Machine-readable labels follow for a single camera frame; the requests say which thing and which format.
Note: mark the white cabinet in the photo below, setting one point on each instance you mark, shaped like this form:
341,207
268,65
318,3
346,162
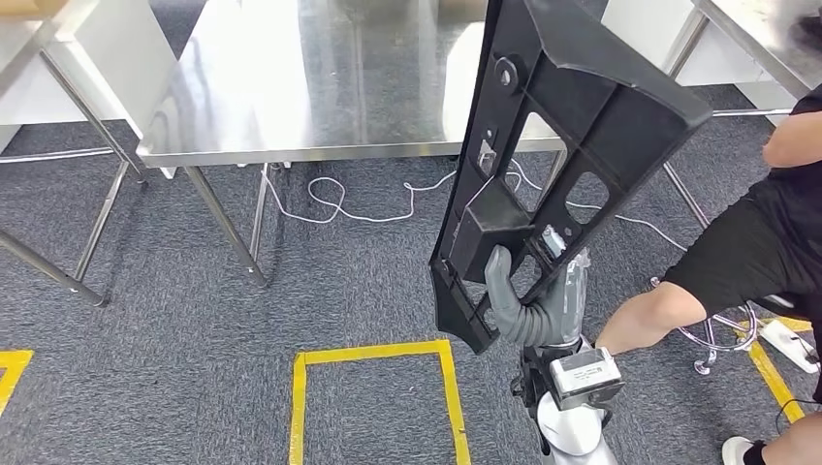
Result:
128,51
642,32

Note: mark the white power strip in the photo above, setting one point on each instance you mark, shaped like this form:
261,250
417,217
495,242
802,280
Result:
787,343

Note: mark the black license plate bracket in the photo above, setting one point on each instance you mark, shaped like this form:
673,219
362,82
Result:
610,83

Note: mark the stainless steel workbench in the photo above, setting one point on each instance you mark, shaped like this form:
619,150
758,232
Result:
289,77

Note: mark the chrome stool base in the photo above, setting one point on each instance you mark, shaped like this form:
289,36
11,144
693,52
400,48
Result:
709,343

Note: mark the stainless steel table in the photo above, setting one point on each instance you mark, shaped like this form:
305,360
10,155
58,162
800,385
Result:
99,218
758,32

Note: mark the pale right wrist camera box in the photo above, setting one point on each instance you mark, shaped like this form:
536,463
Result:
584,375

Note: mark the yellow floor tape square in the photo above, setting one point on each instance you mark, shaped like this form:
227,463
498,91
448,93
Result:
298,411
774,385
16,362

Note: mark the person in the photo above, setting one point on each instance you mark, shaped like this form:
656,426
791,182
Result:
738,257

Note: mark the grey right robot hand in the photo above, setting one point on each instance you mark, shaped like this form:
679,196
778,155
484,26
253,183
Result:
539,324

